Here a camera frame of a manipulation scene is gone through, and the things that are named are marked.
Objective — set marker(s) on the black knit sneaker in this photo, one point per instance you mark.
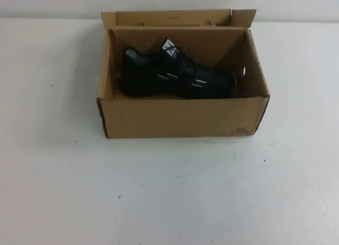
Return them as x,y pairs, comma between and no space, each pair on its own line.
148,78

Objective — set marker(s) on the brown cardboard shoe box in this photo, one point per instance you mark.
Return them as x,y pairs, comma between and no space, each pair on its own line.
172,120

